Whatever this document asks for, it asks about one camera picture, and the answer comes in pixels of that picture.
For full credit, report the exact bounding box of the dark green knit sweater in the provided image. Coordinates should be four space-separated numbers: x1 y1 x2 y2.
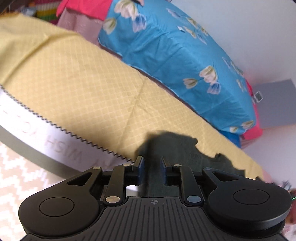
135 131 246 197

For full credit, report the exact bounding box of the yellow and white patterned bedspread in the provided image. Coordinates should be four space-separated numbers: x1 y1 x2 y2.
0 12 266 241

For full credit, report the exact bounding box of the small white digital clock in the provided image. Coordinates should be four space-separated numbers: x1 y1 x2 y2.
253 91 263 103

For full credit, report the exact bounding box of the blue floral quilt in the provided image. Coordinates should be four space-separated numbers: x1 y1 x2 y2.
97 0 258 147

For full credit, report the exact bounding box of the pink grey pillow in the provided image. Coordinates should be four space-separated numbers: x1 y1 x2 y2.
57 8 104 46

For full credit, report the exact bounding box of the grey board against wall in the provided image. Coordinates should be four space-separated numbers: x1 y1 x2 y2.
252 79 295 129

